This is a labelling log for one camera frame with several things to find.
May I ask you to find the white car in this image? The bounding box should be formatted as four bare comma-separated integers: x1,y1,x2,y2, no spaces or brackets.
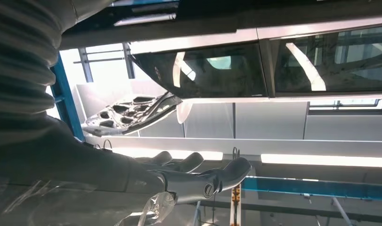
128,16,382,125

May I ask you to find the raised car hood panel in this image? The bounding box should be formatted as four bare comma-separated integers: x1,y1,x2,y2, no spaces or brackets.
81,92,183,138

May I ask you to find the ceiling light strip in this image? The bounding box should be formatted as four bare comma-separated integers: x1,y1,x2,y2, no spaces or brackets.
112,147,224,161
260,153,382,169

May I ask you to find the dark window frame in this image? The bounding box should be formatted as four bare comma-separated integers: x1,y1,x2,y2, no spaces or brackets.
73,43,136,84

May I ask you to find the clear plastic film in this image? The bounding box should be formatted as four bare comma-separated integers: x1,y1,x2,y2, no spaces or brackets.
0,179,176,226

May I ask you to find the yellow hanging strip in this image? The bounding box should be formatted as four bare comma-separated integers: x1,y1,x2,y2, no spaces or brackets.
229,184,242,226

